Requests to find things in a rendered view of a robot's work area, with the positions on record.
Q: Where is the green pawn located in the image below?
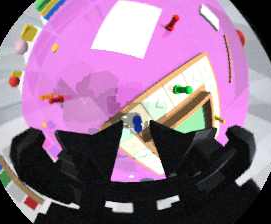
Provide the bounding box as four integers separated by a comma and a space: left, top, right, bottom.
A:
172, 84, 192, 95

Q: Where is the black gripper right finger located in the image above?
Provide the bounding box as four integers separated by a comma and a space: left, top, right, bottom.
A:
148, 120, 217, 179

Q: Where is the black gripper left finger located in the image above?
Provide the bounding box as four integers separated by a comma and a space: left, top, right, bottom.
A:
54, 120, 123, 181

